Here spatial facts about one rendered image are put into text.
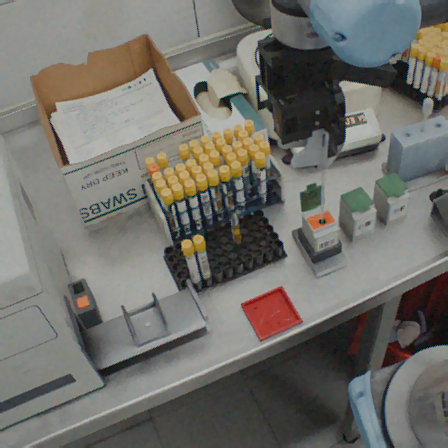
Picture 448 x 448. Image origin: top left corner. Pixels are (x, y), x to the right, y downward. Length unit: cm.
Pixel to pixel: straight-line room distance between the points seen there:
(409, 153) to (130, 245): 48
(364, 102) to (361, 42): 61
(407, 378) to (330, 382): 127
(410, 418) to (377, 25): 31
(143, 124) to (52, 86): 20
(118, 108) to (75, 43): 17
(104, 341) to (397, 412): 47
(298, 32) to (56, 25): 67
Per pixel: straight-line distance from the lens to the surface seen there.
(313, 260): 89
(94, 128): 110
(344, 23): 45
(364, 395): 55
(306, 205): 88
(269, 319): 86
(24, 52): 120
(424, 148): 99
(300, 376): 178
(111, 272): 95
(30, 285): 63
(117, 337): 84
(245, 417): 174
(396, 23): 47
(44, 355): 74
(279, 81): 65
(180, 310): 84
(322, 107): 66
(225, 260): 90
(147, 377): 85
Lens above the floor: 163
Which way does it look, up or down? 51 degrees down
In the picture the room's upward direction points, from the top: 8 degrees counter-clockwise
